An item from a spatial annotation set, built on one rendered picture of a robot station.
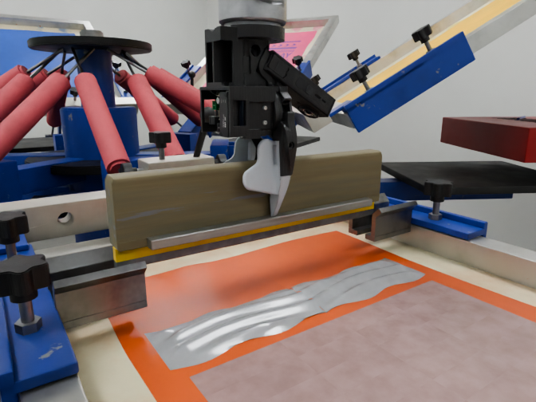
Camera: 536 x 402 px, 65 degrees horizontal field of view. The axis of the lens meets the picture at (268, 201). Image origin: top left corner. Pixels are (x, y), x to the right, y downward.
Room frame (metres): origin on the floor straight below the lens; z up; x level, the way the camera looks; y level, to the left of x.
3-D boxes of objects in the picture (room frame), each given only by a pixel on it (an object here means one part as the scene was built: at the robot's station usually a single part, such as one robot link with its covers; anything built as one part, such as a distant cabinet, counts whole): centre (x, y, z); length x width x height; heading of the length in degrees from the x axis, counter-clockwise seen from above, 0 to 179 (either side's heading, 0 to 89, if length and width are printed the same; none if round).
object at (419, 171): (1.26, -0.19, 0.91); 1.34 x 0.41 x 0.08; 94
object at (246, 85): (0.49, 0.02, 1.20); 0.09 x 0.08 x 0.12; 124
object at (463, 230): (0.69, -0.21, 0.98); 0.30 x 0.05 x 0.07; 34
